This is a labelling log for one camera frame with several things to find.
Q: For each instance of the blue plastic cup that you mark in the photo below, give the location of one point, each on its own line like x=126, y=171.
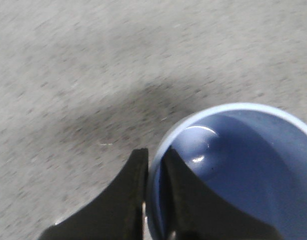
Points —
x=253, y=156

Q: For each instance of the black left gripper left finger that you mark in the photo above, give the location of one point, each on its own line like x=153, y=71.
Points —
x=117, y=213

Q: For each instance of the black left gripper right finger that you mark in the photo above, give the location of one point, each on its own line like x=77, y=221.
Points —
x=195, y=212

